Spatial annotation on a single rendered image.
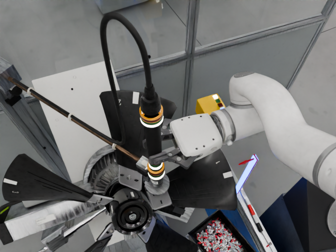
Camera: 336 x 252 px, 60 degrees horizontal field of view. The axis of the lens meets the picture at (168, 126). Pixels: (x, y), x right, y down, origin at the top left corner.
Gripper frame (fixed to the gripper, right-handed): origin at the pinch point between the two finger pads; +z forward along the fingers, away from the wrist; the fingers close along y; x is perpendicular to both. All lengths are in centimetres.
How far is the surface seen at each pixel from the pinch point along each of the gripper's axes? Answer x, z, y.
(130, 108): -6.7, 0.8, 18.0
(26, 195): -20.9, 35.3, 10.1
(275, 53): -67, -102, 70
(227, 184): -32.0, -22.9, -4.5
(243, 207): -61, -35, -7
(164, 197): -29.1, -1.6, -2.0
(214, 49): -49, -57, 70
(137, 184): -22.6, 5.3, 2.5
